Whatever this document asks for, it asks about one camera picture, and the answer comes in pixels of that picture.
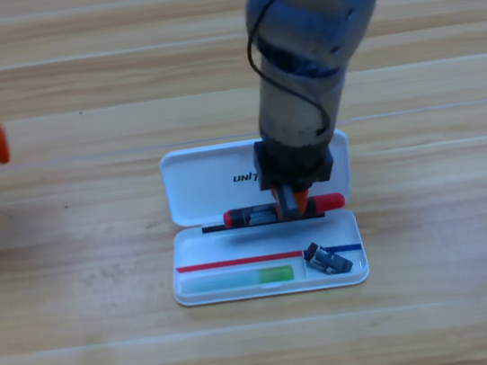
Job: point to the red and black marker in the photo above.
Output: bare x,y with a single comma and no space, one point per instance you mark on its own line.
241,216

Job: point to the black sleeved eraser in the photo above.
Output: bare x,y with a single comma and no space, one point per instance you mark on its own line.
329,259

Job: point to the white Unitree pencil case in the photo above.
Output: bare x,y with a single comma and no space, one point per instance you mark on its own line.
234,247

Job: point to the green highlighter pen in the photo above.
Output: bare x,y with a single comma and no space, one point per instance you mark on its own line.
239,279

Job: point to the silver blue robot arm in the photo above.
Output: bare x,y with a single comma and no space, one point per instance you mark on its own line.
307,23

